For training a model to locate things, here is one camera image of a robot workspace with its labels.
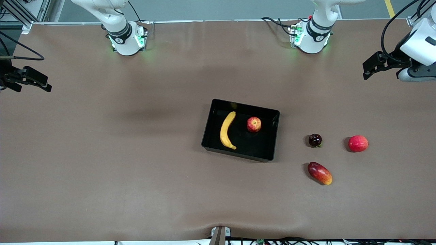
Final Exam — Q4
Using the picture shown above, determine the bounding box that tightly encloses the small red yellow apple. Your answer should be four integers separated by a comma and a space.
247, 117, 262, 133

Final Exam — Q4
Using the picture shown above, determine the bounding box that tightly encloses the black plastic box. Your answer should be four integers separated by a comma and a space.
201, 99, 280, 162

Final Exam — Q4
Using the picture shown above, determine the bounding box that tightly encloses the yellow banana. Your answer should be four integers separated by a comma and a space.
220, 111, 237, 150

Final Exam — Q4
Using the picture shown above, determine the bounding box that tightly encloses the red yellow mango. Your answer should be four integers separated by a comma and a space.
307, 162, 333, 185

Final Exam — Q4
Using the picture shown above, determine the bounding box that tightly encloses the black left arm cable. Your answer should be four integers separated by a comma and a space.
380, 0, 430, 64

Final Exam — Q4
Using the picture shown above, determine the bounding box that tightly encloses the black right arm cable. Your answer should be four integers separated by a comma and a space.
0, 31, 45, 62

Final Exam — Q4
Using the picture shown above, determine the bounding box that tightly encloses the aluminium frame profile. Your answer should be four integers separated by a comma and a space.
0, 0, 52, 35

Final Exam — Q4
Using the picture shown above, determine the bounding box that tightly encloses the black cable at arm base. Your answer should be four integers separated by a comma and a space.
261, 16, 302, 36

